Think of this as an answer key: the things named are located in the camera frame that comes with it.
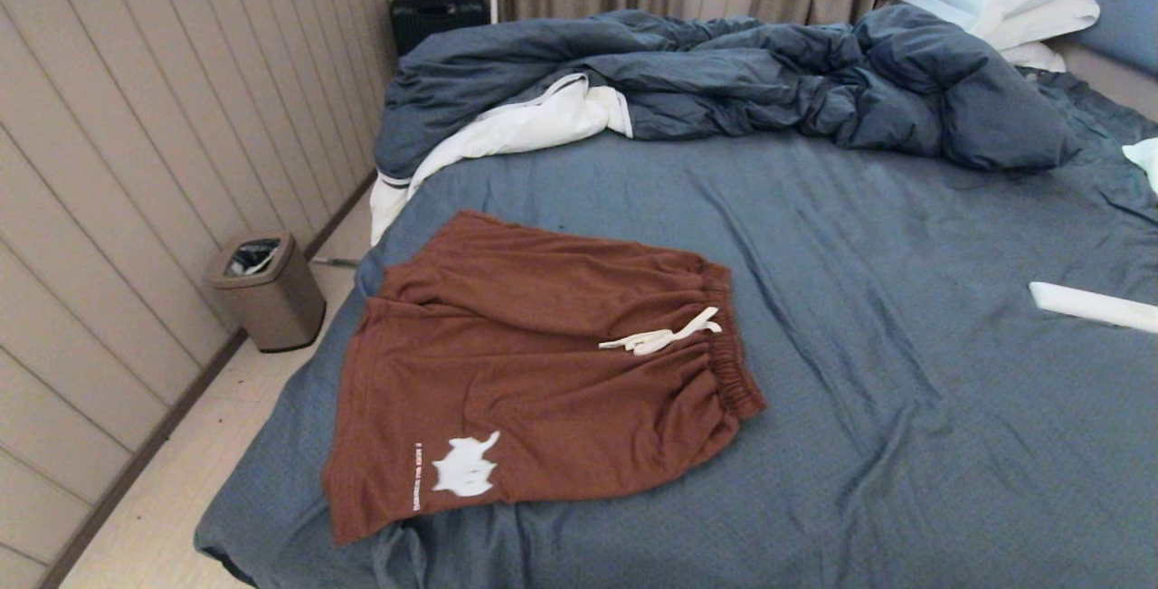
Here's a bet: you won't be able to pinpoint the white blanket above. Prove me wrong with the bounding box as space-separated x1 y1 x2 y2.
369 73 634 246

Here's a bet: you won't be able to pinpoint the rumpled dark blue duvet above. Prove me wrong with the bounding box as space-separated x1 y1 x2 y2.
374 3 1082 181

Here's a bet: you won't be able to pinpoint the black suitcase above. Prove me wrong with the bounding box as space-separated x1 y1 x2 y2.
390 0 490 56

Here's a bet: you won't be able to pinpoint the blue bed sheet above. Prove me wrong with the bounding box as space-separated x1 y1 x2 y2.
193 64 1158 589

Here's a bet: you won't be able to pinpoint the blue pillow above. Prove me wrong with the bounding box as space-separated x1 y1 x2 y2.
1077 0 1158 76

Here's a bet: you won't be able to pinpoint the black bin liner bag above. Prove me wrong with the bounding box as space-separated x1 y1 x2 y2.
226 239 281 277

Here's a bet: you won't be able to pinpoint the pale crumpled cloth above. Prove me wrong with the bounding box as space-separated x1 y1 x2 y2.
1122 138 1158 196

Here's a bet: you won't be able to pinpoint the small white pillow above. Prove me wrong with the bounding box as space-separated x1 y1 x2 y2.
1000 42 1068 74

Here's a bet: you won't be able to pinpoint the white shorts drawstring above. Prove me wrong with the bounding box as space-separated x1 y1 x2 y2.
598 306 723 356

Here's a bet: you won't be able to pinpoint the beige trash bin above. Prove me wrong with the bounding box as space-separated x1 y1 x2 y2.
210 230 327 353

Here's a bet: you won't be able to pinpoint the rust brown shorts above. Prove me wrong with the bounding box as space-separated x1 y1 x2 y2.
321 209 768 546

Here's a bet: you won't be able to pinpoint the flat white pillow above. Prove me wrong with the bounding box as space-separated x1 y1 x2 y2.
986 0 1101 52

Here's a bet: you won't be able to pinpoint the white flat rectangular object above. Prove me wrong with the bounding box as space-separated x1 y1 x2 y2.
1029 281 1158 335

